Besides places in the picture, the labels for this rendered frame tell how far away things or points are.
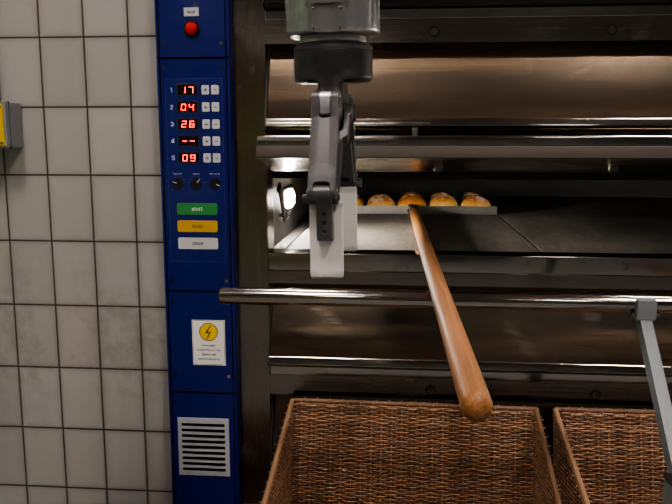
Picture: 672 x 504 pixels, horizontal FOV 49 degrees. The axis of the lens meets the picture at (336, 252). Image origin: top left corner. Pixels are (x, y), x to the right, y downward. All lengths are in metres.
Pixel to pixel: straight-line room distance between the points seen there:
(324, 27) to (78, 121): 1.13
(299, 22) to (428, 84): 0.94
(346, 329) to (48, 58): 0.89
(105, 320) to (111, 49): 0.61
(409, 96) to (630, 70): 0.46
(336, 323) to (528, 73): 0.68
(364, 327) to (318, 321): 0.10
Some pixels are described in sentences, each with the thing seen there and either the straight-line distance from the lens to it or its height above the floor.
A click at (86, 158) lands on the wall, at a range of 1.76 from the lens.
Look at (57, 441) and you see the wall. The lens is 1.94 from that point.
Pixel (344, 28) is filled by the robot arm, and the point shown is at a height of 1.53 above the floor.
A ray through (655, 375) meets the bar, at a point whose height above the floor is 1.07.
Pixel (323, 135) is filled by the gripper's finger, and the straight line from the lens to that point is 0.65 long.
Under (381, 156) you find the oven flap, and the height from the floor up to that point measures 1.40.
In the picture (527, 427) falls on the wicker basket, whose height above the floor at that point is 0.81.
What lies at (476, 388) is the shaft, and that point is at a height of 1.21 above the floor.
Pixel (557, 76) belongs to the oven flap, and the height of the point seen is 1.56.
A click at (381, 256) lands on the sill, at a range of 1.63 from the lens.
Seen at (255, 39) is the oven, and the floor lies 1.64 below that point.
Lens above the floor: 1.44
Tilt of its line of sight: 9 degrees down
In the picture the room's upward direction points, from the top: straight up
